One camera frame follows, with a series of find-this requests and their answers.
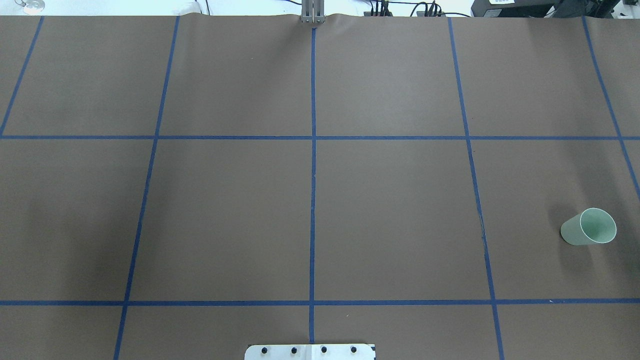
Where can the light green cup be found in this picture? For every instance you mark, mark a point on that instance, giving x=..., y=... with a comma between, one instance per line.
x=593, y=226

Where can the black device on desk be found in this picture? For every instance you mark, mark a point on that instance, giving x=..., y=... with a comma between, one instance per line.
x=530, y=8

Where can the aluminium frame post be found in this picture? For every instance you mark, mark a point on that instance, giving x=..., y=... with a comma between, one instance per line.
x=313, y=11

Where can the white pedestal column base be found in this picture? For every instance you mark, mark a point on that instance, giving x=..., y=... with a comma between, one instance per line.
x=331, y=351

